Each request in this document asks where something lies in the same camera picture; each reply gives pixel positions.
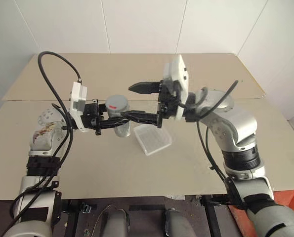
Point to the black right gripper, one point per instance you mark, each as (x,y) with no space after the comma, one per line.
(167,100)

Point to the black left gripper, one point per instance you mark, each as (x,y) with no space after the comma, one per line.
(90,116)

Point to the gray jar lid red mark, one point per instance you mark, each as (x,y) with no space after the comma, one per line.
(117,105)

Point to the clear plastic jar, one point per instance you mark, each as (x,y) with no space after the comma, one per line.
(123,130)

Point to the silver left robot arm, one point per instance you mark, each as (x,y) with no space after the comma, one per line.
(38,144)

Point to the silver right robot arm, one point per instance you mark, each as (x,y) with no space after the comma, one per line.
(243,123)

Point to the clear plastic box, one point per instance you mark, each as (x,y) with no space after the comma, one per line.
(153,139)

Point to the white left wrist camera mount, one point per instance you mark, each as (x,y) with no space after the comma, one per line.
(78,95)

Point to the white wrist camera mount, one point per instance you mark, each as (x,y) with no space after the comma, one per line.
(78,95)
(180,71)

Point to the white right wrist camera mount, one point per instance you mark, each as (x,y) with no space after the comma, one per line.
(180,71)

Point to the black metal table frame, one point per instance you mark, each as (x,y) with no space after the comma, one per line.
(212,217)

